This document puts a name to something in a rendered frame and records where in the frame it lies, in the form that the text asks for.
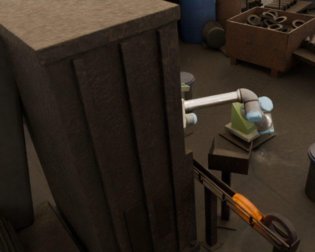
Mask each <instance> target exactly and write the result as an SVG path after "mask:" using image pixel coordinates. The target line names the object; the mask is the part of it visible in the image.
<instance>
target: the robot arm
mask: <svg viewBox="0 0 315 252"><path fill-rule="evenodd" d="M237 102H238V103H240V104H242V105H241V107H240V113H241V115H242V117H243V118H244V119H245V120H247V121H248V122H254V125H255V127H256V130H257V134H258V135H263V134H269V133H272V132H274V127H273V122H272V117H271V112H270V111H271V110H272V109H273V104H272V101H271V100H270V99H269V98H267V97H266V96H262V97H259V98H258V97H257V95H256V94H255V93H253V92H252V91H250V90H248V89H245V88H240V89H238V90H237V91H235V92H229V93H224V94H218V95H213V96H207V97H202V98H196V99H191V100H185V101H184V109H185V112H187V111H192V110H198V109H203V108H209V107H215V106H220V105H226V104H232V103H237ZM196 123H197V117H196V115H195V114H194V113H189V114H185V125H186V127H188V126H190V125H195V124H196ZM186 127H185V128H186Z"/></svg>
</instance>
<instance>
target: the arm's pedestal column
mask: <svg viewBox="0 0 315 252"><path fill-rule="evenodd" d="M219 135H220V136H221V137H223V138H225V139H226V140H228V141H229V142H231V143H233V144H234V145H236V146H238V147H239V148H241V149H242V150H244V151H246V152H247V153H249V152H250V148H251V143H252V149H251V150H254V149H255V148H257V147H259V146H260V145H262V144H263V143H265V142H267V141H268V140H270V139H272V138H273V137H275V136H276V135H275V134H274V133H272V132H271V133H267V134H262V135H260V136H258V137H257V138H255V139H253V140H252V141H250V142H246V141H245V140H243V139H241V138H240V137H238V136H236V135H235V134H233V133H231V132H230V131H228V130H224V131H222V132H221V133H219Z"/></svg>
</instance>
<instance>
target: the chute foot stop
mask: <svg viewBox="0 0 315 252"><path fill-rule="evenodd" d="M300 240H301V238H299V239H298V240H296V241H295V242H294V243H293V244H292V245H291V246H290V249H289V252H295V251H296V250H297V249H298V246H299V243H300Z"/></svg>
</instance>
